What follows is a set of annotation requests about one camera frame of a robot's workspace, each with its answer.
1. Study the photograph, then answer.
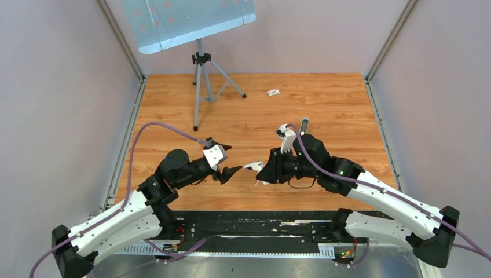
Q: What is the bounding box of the grey tripod stand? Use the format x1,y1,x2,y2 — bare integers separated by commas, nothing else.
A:
192,39,247,131

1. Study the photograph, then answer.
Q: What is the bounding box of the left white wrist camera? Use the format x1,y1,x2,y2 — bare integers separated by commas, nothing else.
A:
203,149,228,171

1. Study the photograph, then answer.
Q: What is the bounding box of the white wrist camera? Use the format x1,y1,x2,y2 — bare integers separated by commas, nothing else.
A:
276,124,296,153
203,149,228,171

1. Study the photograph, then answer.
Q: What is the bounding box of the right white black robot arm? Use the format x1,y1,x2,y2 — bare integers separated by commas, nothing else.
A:
256,134,460,268

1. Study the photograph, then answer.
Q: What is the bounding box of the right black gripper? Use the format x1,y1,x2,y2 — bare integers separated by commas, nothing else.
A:
256,146,319,184

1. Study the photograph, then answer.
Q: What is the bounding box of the silver perforated music stand tray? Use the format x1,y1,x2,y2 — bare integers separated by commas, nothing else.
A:
121,0,256,54

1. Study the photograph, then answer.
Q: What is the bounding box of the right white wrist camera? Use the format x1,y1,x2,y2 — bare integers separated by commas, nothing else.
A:
276,124,296,153

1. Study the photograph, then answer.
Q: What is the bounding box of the white staple box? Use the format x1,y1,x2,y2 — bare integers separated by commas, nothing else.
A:
266,88,280,97

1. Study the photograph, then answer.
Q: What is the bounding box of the white stapler body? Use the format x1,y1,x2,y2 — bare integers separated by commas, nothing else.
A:
300,117,310,135

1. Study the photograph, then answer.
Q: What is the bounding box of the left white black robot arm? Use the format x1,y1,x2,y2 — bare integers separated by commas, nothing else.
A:
52,138,240,277

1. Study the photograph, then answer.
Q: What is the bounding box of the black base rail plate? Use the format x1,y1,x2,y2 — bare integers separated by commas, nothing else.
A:
153,210,380,258

